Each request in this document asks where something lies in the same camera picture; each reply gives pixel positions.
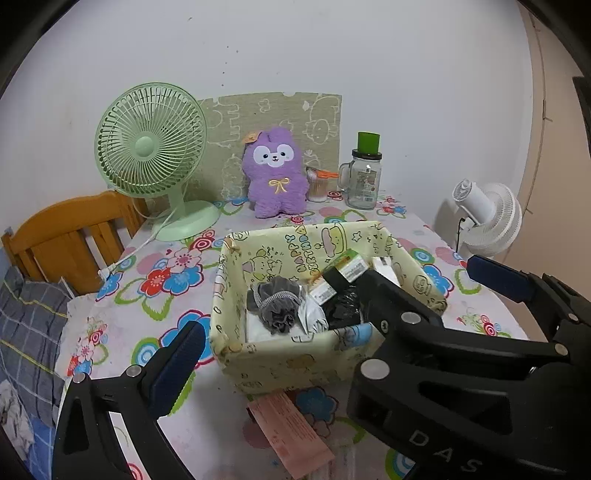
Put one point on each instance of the purple plush toy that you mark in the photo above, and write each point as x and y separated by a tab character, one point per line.
273	164

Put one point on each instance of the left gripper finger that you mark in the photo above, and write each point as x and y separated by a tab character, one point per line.
417	331
560	311

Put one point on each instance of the grey garbage bag roll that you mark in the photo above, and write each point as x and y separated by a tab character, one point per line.
311	316

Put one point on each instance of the yellow cartoon fabric storage box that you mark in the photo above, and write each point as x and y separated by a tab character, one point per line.
300	253

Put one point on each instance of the glass mason jar green lid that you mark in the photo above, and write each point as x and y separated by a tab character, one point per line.
360	178

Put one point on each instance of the green cartoon cardboard panel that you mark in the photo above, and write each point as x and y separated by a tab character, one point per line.
314	120

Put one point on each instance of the grey plaid pillow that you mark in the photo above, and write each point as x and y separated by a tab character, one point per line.
33	315

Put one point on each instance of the grey drawstring pouch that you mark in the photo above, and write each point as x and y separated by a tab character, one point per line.
275	303

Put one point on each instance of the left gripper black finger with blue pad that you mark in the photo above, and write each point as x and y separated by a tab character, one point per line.
86	446

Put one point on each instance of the crumpled white grey cloth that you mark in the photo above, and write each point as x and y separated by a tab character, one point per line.
15	420

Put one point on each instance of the floral tablecloth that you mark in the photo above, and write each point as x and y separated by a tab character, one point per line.
161	286

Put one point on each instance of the white standing fan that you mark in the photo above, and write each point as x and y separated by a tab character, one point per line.
492	217

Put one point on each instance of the white towel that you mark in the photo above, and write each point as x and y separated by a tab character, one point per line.
255	331

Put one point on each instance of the cotton swab jar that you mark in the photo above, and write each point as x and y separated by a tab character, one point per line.
319	181

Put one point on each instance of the pink paper packet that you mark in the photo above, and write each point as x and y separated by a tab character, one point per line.
298	446

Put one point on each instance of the green desk fan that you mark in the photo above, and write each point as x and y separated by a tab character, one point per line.
148	143

